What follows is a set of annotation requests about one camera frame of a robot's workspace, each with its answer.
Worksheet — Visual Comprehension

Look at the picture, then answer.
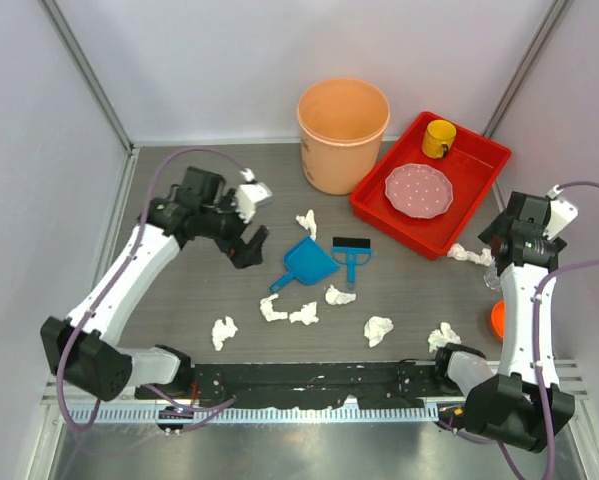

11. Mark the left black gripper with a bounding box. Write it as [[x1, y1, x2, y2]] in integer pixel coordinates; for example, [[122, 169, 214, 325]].
[[201, 189, 268, 268]]

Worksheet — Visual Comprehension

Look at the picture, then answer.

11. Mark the clear plastic cup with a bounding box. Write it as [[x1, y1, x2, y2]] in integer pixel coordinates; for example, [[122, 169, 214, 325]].
[[483, 259, 502, 292]]

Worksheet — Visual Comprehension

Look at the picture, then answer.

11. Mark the curved paper scrap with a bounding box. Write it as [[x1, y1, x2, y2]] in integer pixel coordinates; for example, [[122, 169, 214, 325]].
[[259, 293, 289, 323]]

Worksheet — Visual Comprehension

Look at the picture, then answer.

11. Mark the blue dustpan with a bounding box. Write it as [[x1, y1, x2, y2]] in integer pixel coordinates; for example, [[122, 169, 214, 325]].
[[269, 236, 339, 293]]

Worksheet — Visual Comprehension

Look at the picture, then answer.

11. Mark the orange plastic bowl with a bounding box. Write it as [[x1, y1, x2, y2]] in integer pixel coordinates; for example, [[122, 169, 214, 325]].
[[490, 300, 505, 341]]

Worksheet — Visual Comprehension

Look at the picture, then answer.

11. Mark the red plastic tray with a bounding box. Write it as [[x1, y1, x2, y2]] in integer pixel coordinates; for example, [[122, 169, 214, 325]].
[[349, 111, 512, 260]]

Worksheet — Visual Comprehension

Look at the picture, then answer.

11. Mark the blue hand brush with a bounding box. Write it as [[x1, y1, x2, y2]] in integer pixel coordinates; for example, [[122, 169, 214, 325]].
[[331, 237, 372, 291]]

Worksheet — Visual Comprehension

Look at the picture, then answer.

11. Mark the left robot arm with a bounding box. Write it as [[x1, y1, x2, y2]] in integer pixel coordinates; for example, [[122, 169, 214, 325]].
[[40, 167, 272, 401]]

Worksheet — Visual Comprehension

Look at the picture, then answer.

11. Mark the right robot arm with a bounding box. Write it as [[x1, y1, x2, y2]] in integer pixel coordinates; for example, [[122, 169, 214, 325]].
[[430, 191, 578, 453]]

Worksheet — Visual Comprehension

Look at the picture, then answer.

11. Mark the pink dotted plate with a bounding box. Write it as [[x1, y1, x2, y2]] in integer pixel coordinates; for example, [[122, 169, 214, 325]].
[[385, 163, 454, 219]]

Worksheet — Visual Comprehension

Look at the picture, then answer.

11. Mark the yellow mug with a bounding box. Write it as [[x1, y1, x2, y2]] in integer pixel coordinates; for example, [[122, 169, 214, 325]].
[[421, 119, 457, 159]]

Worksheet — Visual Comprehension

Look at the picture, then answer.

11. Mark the orange plastic bucket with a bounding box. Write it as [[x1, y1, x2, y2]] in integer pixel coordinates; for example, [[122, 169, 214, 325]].
[[297, 78, 390, 195]]

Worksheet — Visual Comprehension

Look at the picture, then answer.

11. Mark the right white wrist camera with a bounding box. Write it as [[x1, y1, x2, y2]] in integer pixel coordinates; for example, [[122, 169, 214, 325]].
[[544, 185, 578, 241]]

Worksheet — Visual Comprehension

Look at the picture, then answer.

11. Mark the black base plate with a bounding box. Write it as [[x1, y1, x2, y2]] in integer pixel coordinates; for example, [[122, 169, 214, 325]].
[[135, 359, 462, 410]]

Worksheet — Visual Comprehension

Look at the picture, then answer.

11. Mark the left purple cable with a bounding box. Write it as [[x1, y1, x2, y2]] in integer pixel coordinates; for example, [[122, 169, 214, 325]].
[[56, 147, 253, 432]]

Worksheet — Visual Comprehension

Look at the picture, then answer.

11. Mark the aluminium frame rail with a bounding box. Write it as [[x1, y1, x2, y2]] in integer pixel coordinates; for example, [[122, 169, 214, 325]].
[[64, 360, 588, 425]]

